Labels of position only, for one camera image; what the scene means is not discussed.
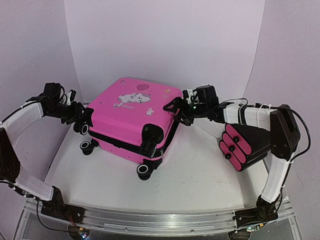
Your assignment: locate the pink hard-shell kids suitcase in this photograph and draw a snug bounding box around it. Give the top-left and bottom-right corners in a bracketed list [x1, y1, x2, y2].
[73, 77, 183, 181]

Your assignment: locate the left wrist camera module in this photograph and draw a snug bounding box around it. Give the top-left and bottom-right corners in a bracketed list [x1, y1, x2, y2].
[65, 89, 77, 106]

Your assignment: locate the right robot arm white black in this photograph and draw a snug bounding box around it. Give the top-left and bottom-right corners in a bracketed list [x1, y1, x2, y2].
[163, 85, 301, 227]

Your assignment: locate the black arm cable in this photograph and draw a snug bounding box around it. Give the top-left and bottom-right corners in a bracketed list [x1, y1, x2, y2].
[34, 199, 76, 233]
[219, 97, 312, 163]

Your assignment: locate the pink and black drawer organizer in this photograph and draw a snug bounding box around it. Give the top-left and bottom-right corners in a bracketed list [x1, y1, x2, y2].
[219, 123, 271, 172]

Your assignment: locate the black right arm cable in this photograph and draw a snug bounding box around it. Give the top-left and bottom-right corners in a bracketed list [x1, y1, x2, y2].
[219, 97, 312, 163]

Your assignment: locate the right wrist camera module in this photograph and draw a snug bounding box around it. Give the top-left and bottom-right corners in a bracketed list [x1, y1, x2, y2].
[182, 89, 199, 105]

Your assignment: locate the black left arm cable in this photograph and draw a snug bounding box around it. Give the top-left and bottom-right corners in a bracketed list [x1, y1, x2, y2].
[34, 199, 76, 233]

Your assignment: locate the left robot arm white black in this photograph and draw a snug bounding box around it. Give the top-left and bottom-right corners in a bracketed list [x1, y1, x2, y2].
[0, 82, 86, 219]

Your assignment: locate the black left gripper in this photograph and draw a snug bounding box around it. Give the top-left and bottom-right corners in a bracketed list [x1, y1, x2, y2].
[47, 100, 91, 125]

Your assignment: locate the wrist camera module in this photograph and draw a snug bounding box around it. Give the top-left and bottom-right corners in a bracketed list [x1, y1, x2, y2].
[65, 89, 77, 106]
[182, 89, 199, 105]

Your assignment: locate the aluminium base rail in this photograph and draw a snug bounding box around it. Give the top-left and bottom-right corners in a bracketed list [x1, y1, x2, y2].
[15, 198, 298, 239]

